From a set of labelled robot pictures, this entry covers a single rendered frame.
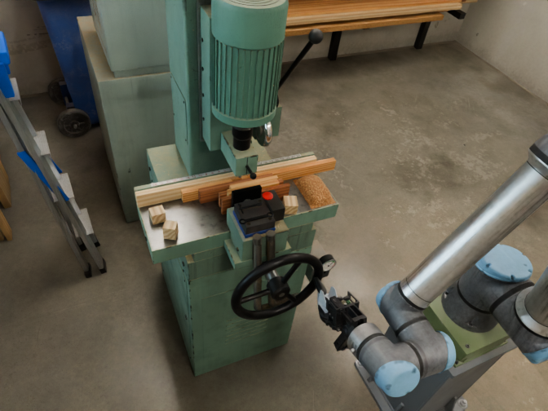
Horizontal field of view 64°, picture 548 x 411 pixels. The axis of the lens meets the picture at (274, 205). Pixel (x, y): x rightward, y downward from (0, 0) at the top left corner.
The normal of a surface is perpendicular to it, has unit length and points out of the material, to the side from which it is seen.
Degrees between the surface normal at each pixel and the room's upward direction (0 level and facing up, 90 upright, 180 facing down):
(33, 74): 90
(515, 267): 5
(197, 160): 90
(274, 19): 90
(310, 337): 0
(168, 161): 0
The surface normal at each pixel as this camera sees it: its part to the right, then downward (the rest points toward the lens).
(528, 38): -0.91, 0.23
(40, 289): 0.10, -0.70
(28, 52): 0.41, 0.68
